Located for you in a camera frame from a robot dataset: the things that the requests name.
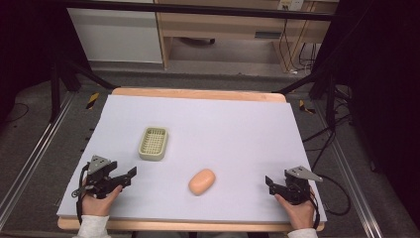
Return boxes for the black metal stand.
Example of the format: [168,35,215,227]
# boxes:
[271,63,339,128]
[49,59,119,124]

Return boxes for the black floor cables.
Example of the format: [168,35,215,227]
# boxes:
[301,83,360,172]

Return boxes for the wooden table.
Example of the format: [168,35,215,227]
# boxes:
[56,86,327,233]

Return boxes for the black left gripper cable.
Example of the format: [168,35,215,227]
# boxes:
[70,162,92,226]

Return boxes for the white power strip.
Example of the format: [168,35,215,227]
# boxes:
[276,0,305,12]

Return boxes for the metal floor rail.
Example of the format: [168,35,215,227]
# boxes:
[314,98,387,238]
[0,91,77,230]

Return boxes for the white foam mat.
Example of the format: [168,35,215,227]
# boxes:
[55,94,328,224]

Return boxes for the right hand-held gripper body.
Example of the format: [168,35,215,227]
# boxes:
[282,165,324,205]

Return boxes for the person's left hand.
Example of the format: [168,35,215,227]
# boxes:
[80,183,124,218]

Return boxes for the person's right hand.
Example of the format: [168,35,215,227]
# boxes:
[273,188,316,231]

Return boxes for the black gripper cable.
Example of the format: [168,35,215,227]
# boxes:
[70,162,92,226]
[308,174,352,230]

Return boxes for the white cabinet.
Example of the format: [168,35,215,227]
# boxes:
[66,7,163,64]

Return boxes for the dark curtain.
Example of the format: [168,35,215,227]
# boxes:
[0,0,87,125]
[313,0,420,229]

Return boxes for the black horizontal frame bar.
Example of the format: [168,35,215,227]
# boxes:
[64,0,335,22]

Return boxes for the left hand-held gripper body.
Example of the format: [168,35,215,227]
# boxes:
[84,155,119,200]

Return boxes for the pale green soap dish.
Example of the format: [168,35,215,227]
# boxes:
[137,126,169,163]

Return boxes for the wooden desk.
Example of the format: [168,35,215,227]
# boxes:
[154,0,335,73]

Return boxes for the black yellow striped tape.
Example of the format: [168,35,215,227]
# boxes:
[85,91,100,110]
[298,99,315,115]

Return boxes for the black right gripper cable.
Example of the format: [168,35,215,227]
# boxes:
[308,174,352,230]

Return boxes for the hanging desk cables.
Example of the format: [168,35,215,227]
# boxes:
[277,9,319,74]

